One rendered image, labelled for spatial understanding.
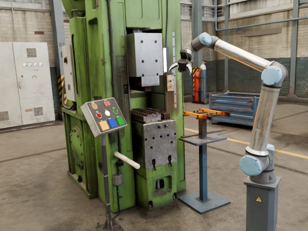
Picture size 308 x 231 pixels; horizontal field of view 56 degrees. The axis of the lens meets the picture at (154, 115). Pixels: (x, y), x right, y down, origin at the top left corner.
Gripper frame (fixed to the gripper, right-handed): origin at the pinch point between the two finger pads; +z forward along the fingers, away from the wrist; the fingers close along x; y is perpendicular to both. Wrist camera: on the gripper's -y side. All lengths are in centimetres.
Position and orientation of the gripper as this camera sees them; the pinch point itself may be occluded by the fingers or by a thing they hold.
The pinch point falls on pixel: (179, 71)
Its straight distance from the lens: 198.1
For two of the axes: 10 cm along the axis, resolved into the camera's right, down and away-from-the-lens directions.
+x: -9.5, -1.5, 2.7
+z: -3.0, 6.7, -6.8
